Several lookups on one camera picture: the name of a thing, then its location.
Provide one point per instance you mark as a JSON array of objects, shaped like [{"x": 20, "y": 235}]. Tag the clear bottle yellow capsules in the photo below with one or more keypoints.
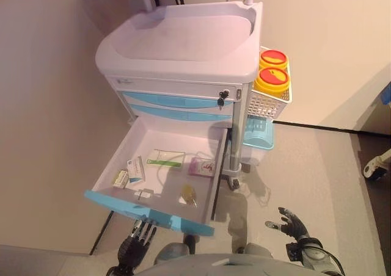
[{"x": 188, "y": 195}]

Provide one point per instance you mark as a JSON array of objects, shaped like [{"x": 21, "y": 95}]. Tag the blue white medicine box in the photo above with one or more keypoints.
[{"x": 136, "y": 169}]

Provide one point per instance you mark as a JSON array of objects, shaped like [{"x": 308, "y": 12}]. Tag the grey robot body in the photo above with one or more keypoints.
[{"x": 214, "y": 265}]

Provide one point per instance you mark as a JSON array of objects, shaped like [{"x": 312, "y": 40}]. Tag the pink medicine box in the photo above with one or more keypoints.
[{"x": 201, "y": 167}]

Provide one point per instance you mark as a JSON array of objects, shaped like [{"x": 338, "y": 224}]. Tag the left robot hand black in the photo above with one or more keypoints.
[{"x": 131, "y": 251}]

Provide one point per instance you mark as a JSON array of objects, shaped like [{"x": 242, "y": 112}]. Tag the blue front cart drawer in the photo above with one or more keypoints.
[
  {"x": 171, "y": 100},
  {"x": 171, "y": 178},
  {"x": 177, "y": 114}
]

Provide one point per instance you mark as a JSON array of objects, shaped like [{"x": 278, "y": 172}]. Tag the light blue waste bin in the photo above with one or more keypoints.
[{"x": 258, "y": 135}]

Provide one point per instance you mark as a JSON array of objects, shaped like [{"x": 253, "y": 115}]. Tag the right robot hand black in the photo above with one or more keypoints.
[{"x": 294, "y": 225}]

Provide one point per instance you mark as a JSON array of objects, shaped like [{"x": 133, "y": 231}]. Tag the yellow sharps container red lid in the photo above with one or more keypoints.
[
  {"x": 272, "y": 79},
  {"x": 273, "y": 59}
]

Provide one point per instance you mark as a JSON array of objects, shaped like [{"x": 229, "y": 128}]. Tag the clear plastic side bin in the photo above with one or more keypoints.
[{"x": 252, "y": 155}]

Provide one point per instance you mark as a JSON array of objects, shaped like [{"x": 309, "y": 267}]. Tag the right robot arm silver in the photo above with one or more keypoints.
[{"x": 317, "y": 254}]

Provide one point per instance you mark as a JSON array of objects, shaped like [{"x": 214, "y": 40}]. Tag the clear thin tubing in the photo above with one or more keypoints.
[{"x": 159, "y": 178}]

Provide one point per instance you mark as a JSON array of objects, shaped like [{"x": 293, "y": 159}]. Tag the green white flat packet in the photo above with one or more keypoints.
[{"x": 165, "y": 159}]

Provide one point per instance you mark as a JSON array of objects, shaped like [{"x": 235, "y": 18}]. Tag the cart caster wheel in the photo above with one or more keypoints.
[{"x": 234, "y": 184}]

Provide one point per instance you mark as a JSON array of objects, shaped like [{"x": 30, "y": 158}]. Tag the white medical cart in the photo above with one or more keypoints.
[{"x": 183, "y": 53}]

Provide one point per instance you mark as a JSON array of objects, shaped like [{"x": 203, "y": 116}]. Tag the black keys in lock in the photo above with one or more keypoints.
[{"x": 223, "y": 96}]

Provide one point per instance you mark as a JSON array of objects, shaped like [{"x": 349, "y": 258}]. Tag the small white wrapped item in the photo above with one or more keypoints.
[{"x": 143, "y": 194}]

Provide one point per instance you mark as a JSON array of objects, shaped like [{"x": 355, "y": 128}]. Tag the small green white medicine box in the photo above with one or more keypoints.
[{"x": 120, "y": 179}]

